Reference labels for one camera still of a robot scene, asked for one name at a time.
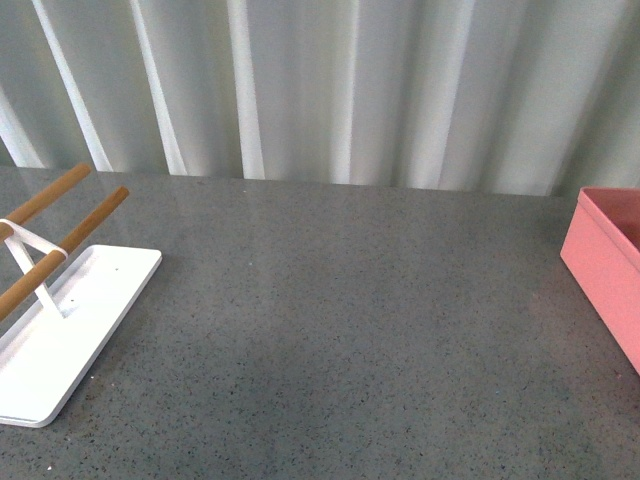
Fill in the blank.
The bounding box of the white pleated curtain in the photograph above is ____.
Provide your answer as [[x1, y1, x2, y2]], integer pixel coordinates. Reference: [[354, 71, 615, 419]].
[[1, 1, 639, 196]]

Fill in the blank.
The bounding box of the pink plastic box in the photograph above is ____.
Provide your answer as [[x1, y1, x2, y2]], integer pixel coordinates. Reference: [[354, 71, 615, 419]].
[[560, 187, 639, 368]]

